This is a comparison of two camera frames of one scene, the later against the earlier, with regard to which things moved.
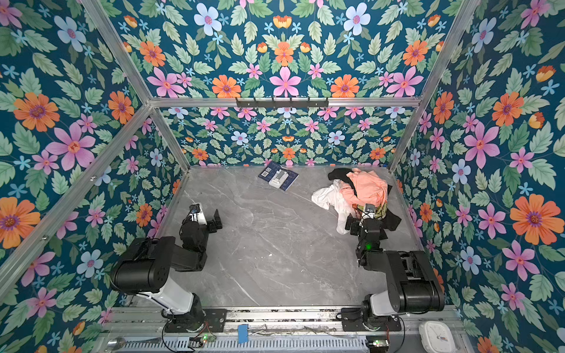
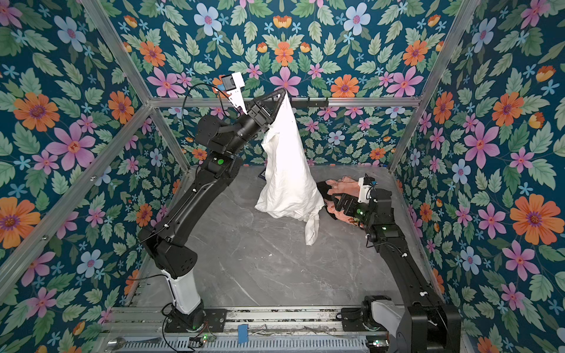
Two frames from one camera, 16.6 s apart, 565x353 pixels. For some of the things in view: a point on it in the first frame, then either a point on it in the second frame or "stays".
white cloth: x=332 y=195 -> x=289 y=186
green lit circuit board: x=199 y=341 stays
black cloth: x=389 y=220 -> x=324 y=188
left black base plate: x=215 y=321 stays
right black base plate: x=353 y=320 stays
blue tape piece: x=243 y=333 stays
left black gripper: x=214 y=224 -> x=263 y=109
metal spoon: x=117 y=343 stays
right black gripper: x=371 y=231 -> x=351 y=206
